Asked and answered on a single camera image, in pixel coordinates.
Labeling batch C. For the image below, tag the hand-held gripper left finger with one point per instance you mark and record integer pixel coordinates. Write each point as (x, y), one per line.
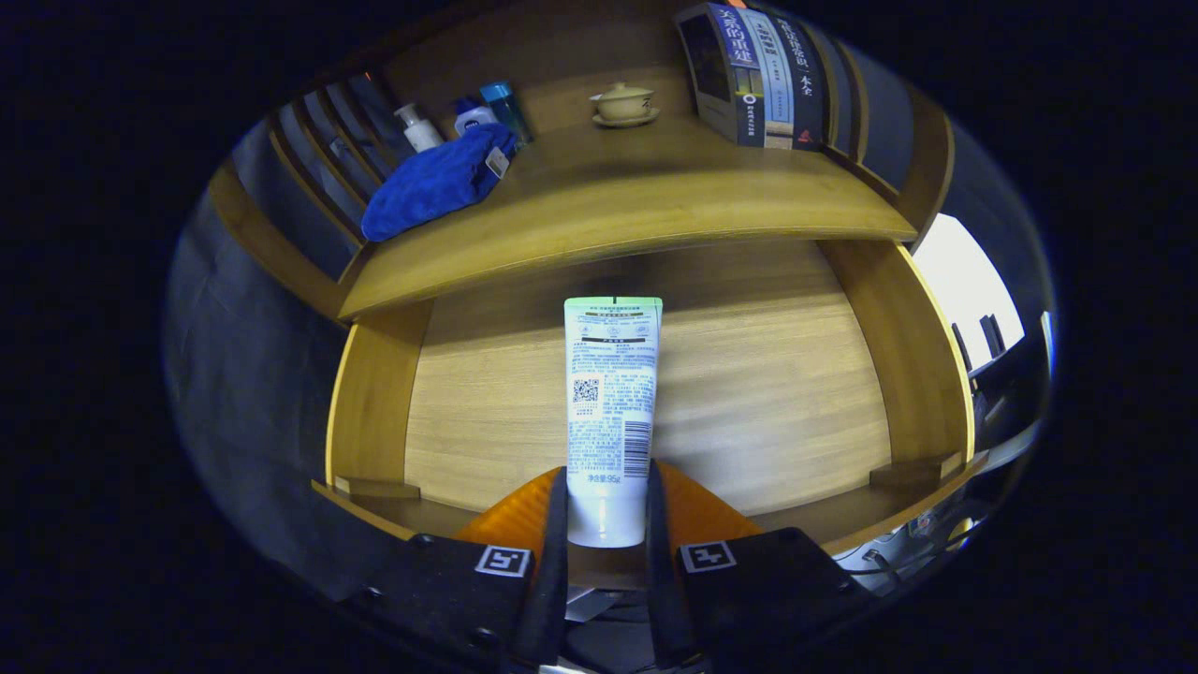
(468, 599)

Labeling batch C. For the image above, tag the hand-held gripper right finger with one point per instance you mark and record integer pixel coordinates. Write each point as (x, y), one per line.
(758, 590)

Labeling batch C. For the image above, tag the wooden drawer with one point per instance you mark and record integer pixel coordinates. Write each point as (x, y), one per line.
(749, 393)

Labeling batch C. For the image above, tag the white cosmetic tube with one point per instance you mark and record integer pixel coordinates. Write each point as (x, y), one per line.
(610, 412)

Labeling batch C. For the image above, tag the white box cabinet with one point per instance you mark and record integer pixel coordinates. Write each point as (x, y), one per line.
(964, 281)

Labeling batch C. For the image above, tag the wooden cabinet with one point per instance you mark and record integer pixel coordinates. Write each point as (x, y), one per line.
(271, 248)

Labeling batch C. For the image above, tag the wooden countertop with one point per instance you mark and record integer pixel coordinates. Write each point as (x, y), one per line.
(636, 197)

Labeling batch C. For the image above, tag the black plastic holder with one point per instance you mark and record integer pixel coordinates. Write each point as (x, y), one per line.
(992, 334)
(962, 344)

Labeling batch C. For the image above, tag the blue folded towel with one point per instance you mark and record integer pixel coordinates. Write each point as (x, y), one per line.
(430, 183)

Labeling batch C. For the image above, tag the white pump bottle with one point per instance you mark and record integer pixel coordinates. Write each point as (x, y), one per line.
(421, 133)

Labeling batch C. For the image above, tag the white bottle with blue cap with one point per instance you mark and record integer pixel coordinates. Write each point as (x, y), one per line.
(474, 119)

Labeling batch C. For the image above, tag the teal bottle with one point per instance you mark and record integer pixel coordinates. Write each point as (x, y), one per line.
(508, 110)

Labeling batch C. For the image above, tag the beige lidded teacup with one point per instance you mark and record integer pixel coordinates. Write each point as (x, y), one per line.
(623, 103)

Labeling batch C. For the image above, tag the blue spine book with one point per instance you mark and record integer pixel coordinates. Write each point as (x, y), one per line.
(721, 75)

